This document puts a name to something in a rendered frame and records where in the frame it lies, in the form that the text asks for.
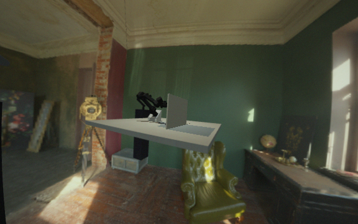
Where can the cream wall panel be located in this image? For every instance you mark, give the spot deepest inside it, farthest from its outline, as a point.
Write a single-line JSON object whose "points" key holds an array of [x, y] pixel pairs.
{"points": [[176, 111]]}

